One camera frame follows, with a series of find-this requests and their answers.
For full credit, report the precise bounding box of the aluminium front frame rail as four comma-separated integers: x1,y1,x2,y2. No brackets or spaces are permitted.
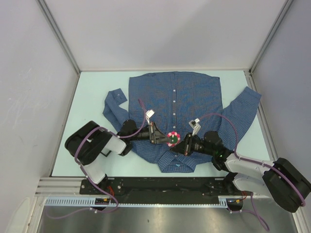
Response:
34,177,300,198

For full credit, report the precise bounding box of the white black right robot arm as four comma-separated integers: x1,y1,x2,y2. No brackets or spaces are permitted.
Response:
170,131,311,213

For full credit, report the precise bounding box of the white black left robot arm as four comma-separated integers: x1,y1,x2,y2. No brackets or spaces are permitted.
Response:
65,120,173,194

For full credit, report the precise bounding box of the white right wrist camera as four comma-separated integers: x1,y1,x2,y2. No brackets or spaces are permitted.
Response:
189,118,201,136

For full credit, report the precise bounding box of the left aluminium corner post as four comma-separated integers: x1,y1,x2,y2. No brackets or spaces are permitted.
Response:
36,0,81,75

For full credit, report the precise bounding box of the aluminium corner post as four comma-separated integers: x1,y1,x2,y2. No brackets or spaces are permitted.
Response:
248,0,295,75
36,0,81,75

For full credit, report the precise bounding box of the slotted grey cable duct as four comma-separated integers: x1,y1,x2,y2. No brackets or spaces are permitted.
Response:
45,197,242,208

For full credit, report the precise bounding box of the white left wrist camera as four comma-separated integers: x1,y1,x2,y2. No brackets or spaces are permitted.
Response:
145,109,155,125

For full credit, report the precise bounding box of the blue plaid button shirt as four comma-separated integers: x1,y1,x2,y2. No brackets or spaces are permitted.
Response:
102,70,262,173

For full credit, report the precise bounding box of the right aluminium corner post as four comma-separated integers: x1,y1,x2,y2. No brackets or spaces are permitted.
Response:
248,0,295,75

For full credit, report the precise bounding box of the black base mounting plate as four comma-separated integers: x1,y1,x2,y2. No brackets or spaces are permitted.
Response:
79,176,243,197

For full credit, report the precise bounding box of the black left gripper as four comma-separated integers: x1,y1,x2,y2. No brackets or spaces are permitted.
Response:
129,122,172,144

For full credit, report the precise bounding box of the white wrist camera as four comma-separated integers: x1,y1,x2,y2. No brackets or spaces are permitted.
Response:
145,109,155,125
189,118,201,136

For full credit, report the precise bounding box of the black framed clear box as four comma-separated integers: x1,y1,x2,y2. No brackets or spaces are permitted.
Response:
101,149,111,157

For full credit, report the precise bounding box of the pink flower smiley brooch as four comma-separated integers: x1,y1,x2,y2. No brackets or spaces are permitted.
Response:
167,131,181,147

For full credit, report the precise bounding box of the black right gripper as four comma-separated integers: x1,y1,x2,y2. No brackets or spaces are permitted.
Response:
170,133,214,156

